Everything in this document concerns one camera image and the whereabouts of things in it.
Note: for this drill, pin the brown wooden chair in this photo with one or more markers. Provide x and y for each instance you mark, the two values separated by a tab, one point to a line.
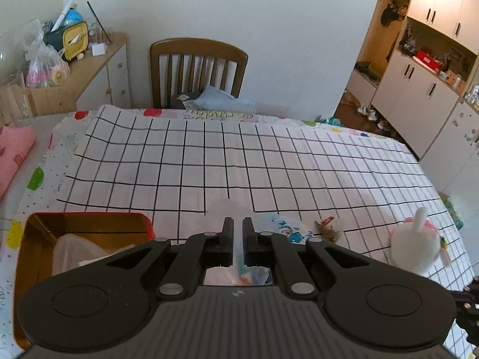
198	46

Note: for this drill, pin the thin black stick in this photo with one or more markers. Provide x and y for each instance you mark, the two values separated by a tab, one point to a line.
99	20

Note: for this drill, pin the blue globe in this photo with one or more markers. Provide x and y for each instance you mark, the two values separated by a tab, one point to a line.
74	17

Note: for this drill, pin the pink printed cloth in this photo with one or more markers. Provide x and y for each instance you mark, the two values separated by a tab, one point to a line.
13	153

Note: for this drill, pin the translucent plastic bag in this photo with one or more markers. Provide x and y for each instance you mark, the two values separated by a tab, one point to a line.
75	250

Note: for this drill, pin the blue print cotton swab bag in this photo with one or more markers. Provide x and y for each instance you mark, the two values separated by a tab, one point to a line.
288	228

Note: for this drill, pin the plastic bag of pink toys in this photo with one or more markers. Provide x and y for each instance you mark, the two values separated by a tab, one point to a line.
45	71

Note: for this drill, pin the row of light shoes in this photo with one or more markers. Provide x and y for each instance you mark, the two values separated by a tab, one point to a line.
370	114

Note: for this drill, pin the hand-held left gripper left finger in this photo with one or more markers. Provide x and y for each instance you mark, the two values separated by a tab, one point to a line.
228	239

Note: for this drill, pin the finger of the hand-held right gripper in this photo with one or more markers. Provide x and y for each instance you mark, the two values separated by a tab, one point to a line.
469	306

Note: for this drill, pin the white plastic tube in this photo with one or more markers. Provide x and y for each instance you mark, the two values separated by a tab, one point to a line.
61	15

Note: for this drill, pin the red storage box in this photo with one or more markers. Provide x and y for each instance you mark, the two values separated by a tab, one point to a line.
428	59

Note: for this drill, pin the dark hanging bag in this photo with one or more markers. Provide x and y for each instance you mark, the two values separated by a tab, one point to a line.
393	13

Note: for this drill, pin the pale blue cushion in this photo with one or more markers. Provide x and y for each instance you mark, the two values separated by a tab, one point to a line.
220	99

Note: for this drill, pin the white plush rabbit toy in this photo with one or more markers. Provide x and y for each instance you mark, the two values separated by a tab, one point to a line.
413	243

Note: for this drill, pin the black grid white tablecloth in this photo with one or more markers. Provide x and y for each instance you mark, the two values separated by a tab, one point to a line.
262	164

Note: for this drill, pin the white wardrobe cabinet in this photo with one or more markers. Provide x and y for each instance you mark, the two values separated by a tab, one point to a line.
423	93

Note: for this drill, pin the red metal tin box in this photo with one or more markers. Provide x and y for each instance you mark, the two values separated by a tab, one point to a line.
89	224

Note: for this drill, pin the green packet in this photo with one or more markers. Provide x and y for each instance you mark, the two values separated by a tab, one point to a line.
452	211

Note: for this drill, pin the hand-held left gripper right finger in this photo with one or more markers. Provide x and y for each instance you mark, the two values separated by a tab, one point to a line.
247	239

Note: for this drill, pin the yellow and teal toy box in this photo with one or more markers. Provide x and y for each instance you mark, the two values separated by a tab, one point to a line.
76	39

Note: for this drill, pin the wooden side cabinet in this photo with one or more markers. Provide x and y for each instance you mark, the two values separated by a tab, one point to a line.
112	74

